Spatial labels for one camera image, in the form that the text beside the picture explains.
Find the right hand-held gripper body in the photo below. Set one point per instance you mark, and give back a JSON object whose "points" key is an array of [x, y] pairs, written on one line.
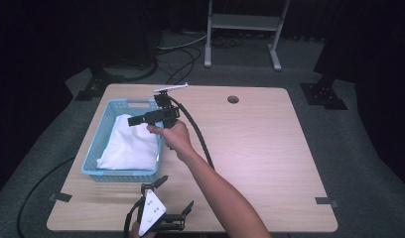
{"points": [[165, 115]]}

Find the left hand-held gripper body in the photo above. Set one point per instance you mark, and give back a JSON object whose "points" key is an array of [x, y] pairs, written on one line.
{"points": [[152, 210]]}

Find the white cloth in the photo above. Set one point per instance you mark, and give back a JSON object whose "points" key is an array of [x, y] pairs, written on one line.
{"points": [[131, 148]]}

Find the blue plastic basket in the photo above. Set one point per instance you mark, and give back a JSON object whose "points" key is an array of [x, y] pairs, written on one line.
{"points": [[91, 162]]}

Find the person's right hand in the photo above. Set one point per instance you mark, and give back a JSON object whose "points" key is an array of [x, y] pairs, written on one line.
{"points": [[177, 139]]}

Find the person's left hand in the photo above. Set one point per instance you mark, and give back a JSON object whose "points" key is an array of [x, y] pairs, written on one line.
{"points": [[135, 233]]}

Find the black stand base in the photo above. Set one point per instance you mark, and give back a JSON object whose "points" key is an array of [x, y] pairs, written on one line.
{"points": [[323, 94], [98, 86]]}

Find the black tape strip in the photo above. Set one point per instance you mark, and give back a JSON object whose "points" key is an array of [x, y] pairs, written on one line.
{"points": [[327, 202], [60, 197]]}

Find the white metal stand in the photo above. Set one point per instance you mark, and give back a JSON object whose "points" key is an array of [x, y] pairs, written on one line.
{"points": [[243, 21]]}

